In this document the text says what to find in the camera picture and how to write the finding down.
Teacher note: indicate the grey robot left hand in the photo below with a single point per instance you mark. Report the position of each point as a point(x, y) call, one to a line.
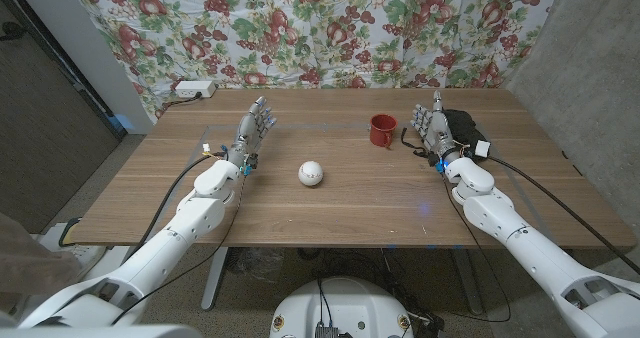
point(247, 133)

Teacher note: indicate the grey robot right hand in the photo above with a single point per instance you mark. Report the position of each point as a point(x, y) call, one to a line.
point(437, 128)

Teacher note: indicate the black shorts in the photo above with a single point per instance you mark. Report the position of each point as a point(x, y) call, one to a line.
point(465, 125)

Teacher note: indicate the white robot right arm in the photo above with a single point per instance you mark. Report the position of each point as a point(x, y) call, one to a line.
point(500, 213)

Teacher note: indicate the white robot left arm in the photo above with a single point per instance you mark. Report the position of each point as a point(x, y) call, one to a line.
point(190, 218)

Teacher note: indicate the red mug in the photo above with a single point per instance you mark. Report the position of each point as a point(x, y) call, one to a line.
point(382, 133)

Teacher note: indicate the white power strip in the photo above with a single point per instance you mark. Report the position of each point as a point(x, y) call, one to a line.
point(195, 88)

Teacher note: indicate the white baseball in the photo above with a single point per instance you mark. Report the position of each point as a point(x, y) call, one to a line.
point(310, 173)

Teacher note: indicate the floral fruit print backdrop cloth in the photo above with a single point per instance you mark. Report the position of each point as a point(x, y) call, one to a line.
point(320, 28)

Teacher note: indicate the grey table leg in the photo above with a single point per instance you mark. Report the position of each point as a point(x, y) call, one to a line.
point(215, 278)
point(469, 278)

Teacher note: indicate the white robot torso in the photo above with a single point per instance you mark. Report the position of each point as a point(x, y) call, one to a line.
point(345, 308)

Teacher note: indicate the black object with yellow edge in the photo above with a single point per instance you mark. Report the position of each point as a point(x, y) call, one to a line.
point(67, 230)

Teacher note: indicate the person's leg in tan trousers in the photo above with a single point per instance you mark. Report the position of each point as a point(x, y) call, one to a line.
point(30, 263)

